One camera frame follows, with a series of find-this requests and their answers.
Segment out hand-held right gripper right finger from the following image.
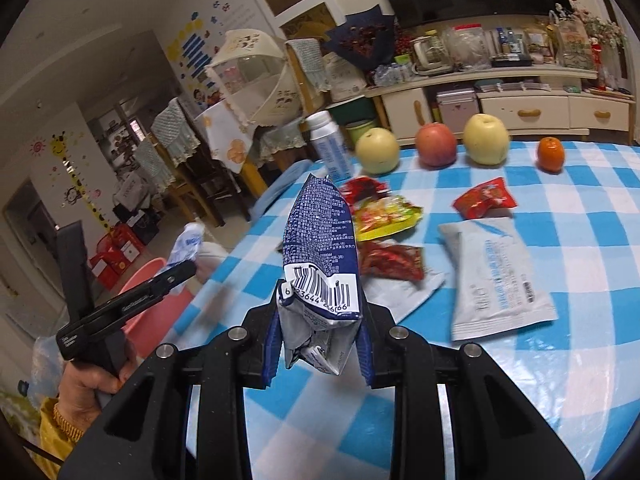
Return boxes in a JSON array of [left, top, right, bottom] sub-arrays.
[[352, 290, 586, 480]]

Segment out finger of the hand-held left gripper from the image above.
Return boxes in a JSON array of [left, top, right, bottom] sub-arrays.
[[145, 260, 198, 298]]

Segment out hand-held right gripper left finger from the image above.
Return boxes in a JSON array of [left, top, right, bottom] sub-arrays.
[[57, 290, 286, 480]]

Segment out blue white wrapper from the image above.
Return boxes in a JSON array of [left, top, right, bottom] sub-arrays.
[[167, 222, 206, 268]]

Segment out pink plastic bin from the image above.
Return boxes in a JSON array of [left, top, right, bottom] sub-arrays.
[[117, 257, 196, 361]]

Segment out white packet black print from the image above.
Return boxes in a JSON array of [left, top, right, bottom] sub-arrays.
[[357, 265, 447, 323]]

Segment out dark blue snack packet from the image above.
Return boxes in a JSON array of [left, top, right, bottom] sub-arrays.
[[276, 174, 362, 377]]

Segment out person's left forearm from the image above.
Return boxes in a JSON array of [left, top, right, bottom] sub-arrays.
[[37, 395, 101, 480]]

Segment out person's left hand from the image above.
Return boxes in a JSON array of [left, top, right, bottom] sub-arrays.
[[57, 340, 138, 433]]

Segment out white rounded object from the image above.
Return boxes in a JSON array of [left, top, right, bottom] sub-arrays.
[[197, 242, 232, 282]]

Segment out red cardboard boxes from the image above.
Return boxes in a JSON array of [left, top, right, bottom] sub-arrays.
[[90, 225, 146, 288]]

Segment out dark red clear wrapper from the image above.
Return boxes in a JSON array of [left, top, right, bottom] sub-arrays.
[[357, 241, 426, 282]]

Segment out wooden chair knit cover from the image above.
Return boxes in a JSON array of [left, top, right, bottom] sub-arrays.
[[284, 37, 333, 116], [134, 137, 226, 228], [150, 96, 251, 226]]

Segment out blue padded chair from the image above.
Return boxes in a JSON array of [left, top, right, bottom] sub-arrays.
[[250, 160, 313, 222]]

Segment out yellow green snack packet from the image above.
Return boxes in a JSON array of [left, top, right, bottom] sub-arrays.
[[350, 195, 423, 242]]

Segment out white orange print cloth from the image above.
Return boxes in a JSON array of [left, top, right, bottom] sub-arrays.
[[195, 101, 257, 172]]

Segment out white packet blue print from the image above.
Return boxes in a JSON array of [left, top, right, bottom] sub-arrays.
[[438, 216, 558, 342]]

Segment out red snack wrapper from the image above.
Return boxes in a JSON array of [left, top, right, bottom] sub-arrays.
[[340, 176, 391, 211]]

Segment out pale lace table cloth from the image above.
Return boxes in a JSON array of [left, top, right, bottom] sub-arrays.
[[252, 119, 308, 162]]

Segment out small red candy packet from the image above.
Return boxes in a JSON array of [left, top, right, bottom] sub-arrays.
[[452, 176, 518, 221]]

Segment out white bottle blue label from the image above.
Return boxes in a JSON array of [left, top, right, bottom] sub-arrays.
[[305, 110, 353, 183]]

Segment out round yellow pear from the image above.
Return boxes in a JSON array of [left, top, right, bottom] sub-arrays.
[[355, 127, 400, 176]]

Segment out cream mesh food cover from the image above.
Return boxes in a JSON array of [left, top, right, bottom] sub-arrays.
[[205, 29, 306, 128]]

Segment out red apple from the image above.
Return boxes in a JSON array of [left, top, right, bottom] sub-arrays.
[[415, 122, 458, 168]]

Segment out green basin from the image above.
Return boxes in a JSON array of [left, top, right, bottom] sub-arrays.
[[345, 117, 379, 146]]

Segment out blue checked tablecloth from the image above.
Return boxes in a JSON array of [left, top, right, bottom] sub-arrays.
[[160, 140, 640, 480]]

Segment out right yellow apple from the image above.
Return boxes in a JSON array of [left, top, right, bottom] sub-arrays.
[[462, 113, 511, 166]]

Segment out grey pink storage box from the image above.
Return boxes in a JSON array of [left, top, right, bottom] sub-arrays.
[[436, 89, 478, 128]]

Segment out orange tangerine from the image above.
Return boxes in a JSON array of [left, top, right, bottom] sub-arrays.
[[537, 136, 566, 174]]

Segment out pack of water bottles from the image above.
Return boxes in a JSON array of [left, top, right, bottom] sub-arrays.
[[372, 62, 416, 88]]

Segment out cream sideboard cabinet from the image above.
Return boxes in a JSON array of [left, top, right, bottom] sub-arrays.
[[365, 67, 640, 142]]

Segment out dark blue wrapped bouquet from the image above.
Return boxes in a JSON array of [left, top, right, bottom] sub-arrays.
[[322, 4, 401, 73]]

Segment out glass kettle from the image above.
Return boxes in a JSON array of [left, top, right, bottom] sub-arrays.
[[410, 30, 453, 76]]

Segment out clear plastic bag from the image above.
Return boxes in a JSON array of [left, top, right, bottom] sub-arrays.
[[442, 25, 493, 71]]

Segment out clear floral gift bag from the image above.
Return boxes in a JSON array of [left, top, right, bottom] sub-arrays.
[[550, 10, 596, 68]]

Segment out giraffe wall sticker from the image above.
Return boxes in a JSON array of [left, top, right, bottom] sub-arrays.
[[50, 130, 112, 233]]

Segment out blue yellow wall stickers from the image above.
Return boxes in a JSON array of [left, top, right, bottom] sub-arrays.
[[165, 0, 251, 83]]

